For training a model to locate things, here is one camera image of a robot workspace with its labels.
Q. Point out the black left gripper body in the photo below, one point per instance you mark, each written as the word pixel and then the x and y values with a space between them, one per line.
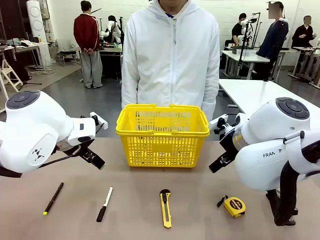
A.
pixel 85 150

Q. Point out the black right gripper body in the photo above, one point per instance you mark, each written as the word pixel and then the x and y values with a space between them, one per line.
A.
pixel 228 150

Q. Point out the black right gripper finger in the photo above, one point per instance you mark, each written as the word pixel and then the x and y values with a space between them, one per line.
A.
pixel 225 158
pixel 215 167

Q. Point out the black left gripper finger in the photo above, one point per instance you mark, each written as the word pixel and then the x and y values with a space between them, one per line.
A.
pixel 98 160
pixel 93 162

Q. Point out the black and white marker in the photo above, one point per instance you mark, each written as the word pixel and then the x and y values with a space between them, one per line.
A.
pixel 105 203

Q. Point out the yellow utility knife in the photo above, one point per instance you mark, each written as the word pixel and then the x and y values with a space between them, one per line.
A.
pixel 165 210

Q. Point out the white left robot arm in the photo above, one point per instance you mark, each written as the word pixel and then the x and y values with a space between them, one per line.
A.
pixel 37 120

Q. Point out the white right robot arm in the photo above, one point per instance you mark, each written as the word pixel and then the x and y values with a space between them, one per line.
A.
pixel 270 160

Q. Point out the yellow plastic shopping basket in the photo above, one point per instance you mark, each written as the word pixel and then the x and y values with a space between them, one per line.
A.
pixel 140 133

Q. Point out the person in white hoodie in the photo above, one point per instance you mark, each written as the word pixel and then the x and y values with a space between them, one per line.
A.
pixel 170 62

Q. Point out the person in red jacket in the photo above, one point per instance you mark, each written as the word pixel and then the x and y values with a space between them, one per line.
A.
pixel 86 32

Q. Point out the person in dark blue coat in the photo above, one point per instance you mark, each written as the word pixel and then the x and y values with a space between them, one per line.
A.
pixel 273 40

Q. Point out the person in black t-shirt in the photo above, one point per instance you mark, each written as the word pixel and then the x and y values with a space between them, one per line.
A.
pixel 237 31

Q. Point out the person in white top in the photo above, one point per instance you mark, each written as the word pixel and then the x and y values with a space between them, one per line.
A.
pixel 113 27

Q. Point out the person in black sweater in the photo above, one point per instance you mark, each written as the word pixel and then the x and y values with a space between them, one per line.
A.
pixel 302 35

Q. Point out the yellow tape measure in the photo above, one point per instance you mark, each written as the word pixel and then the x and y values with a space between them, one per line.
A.
pixel 235 206

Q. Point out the black pen with yellow tip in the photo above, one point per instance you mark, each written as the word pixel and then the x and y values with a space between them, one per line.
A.
pixel 53 198

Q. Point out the large white table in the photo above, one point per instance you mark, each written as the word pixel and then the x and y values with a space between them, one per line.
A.
pixel 255 92

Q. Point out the small white table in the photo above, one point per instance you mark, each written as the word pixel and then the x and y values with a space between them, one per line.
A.
pixel 247 56

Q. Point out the black tripod stand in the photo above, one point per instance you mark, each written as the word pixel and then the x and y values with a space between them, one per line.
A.
pixel 242 50

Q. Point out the wooden step ladder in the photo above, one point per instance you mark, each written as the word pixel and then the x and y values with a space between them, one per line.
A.
pixel 8 75

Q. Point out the cluttered grey table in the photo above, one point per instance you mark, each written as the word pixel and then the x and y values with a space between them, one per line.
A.
pixel 22 47

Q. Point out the white tower air conditioner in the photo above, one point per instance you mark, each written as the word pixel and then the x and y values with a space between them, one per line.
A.
pixel 37 27

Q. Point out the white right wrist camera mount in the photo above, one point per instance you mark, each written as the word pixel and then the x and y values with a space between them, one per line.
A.
pixel 220 123

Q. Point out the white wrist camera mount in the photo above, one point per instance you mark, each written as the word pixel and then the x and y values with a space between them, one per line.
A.
pixel 220 123
pixel 100 121

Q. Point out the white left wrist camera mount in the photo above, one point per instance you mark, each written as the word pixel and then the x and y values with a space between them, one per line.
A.
pixel 100 121

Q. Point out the metal frame chair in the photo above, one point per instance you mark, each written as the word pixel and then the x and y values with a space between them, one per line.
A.
pixel 67 56

